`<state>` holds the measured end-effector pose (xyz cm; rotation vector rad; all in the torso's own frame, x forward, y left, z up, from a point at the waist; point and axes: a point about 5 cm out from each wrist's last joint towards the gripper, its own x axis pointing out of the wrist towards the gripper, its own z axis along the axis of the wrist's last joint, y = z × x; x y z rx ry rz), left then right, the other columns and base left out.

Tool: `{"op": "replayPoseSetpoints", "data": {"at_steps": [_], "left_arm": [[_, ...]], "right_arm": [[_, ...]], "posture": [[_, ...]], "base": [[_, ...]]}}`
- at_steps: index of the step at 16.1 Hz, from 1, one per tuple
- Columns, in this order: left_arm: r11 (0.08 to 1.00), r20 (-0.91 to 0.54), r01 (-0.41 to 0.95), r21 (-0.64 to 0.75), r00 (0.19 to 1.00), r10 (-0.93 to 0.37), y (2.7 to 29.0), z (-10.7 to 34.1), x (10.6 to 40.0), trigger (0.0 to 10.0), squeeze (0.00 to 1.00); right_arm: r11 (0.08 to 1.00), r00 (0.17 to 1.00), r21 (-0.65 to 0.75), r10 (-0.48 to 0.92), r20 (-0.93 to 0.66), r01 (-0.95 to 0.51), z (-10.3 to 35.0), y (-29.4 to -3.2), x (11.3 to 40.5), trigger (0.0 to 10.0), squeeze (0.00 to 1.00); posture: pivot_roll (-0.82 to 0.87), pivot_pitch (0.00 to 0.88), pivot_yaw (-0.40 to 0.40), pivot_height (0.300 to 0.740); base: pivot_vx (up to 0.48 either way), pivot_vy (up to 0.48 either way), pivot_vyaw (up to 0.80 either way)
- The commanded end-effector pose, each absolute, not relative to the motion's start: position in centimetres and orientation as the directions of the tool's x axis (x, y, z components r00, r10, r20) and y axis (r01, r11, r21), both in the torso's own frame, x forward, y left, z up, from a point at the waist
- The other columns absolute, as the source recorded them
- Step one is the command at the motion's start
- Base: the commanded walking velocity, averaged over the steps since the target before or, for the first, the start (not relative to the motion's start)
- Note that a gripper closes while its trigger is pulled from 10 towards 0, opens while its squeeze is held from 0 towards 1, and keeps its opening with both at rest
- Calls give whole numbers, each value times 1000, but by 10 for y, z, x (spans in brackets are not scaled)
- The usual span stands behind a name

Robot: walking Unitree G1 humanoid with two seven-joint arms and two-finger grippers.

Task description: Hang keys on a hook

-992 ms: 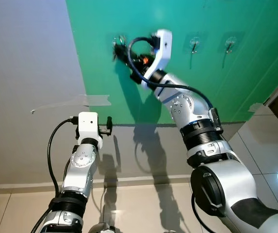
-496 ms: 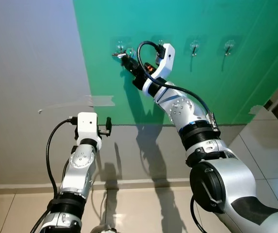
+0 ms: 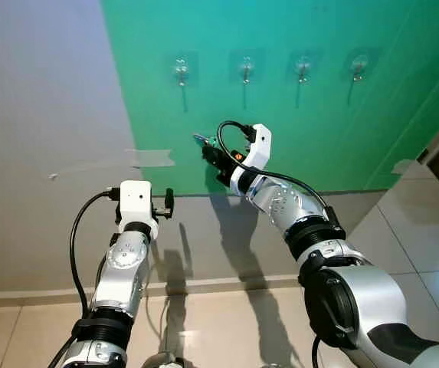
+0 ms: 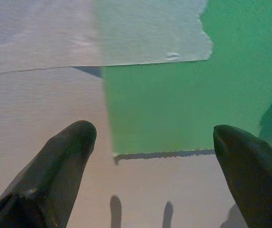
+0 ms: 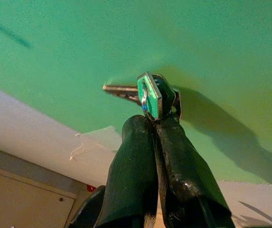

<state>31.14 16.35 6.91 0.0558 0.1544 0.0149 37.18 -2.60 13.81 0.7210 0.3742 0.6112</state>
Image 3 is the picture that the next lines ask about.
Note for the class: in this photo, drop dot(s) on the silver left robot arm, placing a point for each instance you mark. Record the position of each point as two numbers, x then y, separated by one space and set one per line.
123 264

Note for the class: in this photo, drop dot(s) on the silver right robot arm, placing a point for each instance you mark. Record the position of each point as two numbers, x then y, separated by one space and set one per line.
357 299

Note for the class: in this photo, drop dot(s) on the grey tape strip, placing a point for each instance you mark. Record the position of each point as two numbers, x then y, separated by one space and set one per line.
154 158
403 165

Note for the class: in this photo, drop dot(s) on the grey robot leg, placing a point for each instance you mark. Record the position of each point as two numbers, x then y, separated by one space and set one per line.
162 363

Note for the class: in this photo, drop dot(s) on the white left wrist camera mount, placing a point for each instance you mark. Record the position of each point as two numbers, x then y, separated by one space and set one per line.
136 201

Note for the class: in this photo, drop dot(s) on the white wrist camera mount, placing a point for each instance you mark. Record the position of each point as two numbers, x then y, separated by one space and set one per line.
136 201
259 149

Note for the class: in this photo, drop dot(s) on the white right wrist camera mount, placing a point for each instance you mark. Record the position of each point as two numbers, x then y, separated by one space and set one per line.
259 149

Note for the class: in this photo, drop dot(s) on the green wall sheet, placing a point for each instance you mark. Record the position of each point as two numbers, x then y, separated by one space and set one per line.
319 115

